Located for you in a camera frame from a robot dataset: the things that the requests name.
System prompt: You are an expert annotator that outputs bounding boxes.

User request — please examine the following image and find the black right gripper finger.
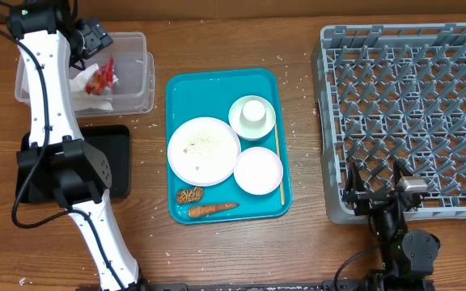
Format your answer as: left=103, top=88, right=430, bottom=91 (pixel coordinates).
left=345, top=162, right=366, bottom=193
left=393, top=160, right=412, bottom=178

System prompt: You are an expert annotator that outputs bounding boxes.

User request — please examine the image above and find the red silver snack wrapper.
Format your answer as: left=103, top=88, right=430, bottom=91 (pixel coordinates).
left=84, top=57, right=114, bottom=95

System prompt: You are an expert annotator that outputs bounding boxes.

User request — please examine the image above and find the white napkin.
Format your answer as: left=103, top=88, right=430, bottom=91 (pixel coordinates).
left=70, top=59, right=118, bottom=112

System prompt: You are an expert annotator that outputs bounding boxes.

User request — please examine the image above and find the pink white bowl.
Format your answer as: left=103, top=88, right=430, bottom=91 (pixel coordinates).
left=233, top=146, right=285, bottom=196

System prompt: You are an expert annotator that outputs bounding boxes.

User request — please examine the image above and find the wooden chopstick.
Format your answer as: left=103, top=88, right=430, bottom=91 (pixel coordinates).
left=274, top=122, right=286, bottom=206

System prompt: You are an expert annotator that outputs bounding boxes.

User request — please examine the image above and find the white cup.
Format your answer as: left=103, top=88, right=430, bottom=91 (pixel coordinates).
left=240, top=99, right=266, bottom=127

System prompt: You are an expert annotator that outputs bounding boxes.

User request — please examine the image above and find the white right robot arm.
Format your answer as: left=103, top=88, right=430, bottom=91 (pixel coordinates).
left=333, top=161, right=441, bottom=290

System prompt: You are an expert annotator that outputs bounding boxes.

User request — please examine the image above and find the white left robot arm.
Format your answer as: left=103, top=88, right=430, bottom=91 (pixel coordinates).
left=6, top=1, right=147, bottom=290

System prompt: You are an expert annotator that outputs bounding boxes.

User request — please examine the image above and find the grey dishwasher rack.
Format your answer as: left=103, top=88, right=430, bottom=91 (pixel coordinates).
left=311, top=23, right=466, bottom=224

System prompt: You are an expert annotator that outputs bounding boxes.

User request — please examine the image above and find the clear plastic bin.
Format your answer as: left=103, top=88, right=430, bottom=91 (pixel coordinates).
left=14, top=32, right=156, bottom=118

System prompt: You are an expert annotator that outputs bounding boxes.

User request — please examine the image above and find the black bin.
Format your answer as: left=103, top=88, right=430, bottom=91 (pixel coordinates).
left=15, top=124, right=131, bottom=205

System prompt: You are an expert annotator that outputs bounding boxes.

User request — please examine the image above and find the teal plastic tray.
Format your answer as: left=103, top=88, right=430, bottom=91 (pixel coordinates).
left=165, top=69, right=292, bottom=225

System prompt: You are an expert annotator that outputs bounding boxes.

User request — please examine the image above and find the orange carrot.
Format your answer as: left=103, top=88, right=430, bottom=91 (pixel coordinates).
left=188, top=203, right=239, bottom=218

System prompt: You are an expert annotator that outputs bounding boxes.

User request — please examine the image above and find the white dirty plate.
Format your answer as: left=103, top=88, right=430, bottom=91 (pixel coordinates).
left=167, top=117, right=241, bottom=187

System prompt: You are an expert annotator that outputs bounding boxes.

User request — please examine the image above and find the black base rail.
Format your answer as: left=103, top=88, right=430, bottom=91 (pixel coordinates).
left=148, top=280, right=436, bottom=291

